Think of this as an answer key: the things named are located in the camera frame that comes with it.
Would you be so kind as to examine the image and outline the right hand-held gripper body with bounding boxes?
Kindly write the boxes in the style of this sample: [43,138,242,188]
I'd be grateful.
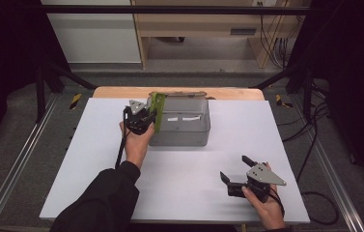
[227,161,288,204]

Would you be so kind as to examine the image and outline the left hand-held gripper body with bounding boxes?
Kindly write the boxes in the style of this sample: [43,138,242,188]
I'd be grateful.
[123,99,154,136]

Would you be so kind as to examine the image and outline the green packet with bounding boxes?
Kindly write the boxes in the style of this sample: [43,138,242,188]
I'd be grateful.
[150,92,167,132]

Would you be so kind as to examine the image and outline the transparent grey plastic box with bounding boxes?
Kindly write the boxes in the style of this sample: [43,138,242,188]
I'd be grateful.
[148,91,211,148]

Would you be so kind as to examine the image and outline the person's left hand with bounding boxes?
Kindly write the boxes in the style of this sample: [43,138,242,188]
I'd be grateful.
[119,121,155,170]

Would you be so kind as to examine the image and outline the person's right hand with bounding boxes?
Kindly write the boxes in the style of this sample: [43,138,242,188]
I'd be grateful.
[240,161,288,231]

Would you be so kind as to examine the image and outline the light wooden table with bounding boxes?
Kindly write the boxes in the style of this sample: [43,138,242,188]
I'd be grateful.
[92,86,266,102]

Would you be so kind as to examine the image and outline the yellow black floor tape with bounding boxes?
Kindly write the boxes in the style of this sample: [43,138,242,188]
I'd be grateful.
[274,94,294,109]
[69,93,83,110]

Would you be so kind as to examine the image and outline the black metal stand leg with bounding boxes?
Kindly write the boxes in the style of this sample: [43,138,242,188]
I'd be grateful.
[35,60,98,124]
[249,62,315,123]

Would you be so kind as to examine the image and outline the light wooden office desk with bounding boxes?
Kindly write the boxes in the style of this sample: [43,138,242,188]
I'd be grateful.
[130,0,303,70]

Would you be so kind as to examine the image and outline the black curtain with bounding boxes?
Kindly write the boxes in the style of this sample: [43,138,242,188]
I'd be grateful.
[0,0,71,162]
[285,0,364,188]

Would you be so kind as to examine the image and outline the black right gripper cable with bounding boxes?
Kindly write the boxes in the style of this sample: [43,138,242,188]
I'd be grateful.
[267,186,287,218]

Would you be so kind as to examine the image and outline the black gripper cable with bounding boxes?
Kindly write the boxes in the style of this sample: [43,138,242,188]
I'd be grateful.
[114,106,131,170]
[267,186,287,218]

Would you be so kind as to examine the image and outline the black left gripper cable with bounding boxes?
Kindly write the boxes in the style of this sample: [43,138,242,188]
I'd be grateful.
[114,106,131,170]

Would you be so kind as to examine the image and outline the black floor cables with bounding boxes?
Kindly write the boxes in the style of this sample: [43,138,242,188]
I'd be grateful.
[280,81,341,226]

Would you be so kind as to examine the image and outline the aluminium floor rail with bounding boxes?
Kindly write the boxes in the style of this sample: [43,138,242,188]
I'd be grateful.
[290,95,364,232]
[0,93,59,232]

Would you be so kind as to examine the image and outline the black horizontal frame bar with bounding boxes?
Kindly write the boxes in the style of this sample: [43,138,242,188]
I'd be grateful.
[41,4,313,15]

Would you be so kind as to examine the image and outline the bundle of black cables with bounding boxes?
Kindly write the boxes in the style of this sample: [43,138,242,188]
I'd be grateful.
[259,14,290,70]

